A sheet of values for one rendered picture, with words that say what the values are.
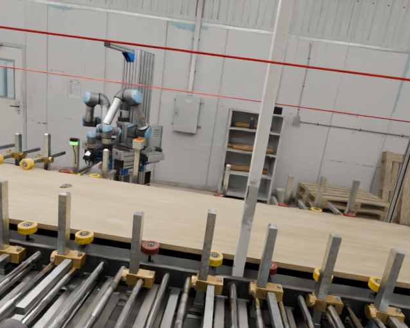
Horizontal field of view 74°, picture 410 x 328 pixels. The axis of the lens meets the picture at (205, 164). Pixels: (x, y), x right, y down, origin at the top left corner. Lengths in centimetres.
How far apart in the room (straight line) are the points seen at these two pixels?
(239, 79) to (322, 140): 182
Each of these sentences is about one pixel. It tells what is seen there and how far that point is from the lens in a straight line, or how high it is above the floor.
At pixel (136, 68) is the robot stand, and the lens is 318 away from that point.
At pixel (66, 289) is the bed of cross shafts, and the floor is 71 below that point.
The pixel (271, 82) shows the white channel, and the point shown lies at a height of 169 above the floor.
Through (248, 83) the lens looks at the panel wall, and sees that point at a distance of 492.
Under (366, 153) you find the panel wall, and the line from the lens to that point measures 567.
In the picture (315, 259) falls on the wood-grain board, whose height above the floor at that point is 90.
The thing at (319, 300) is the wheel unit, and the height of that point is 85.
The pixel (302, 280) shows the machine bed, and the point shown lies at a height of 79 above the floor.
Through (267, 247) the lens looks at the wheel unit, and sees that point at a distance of 118.
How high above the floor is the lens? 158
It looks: 13 degrees down
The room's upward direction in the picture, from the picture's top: 8 degrees clockwise
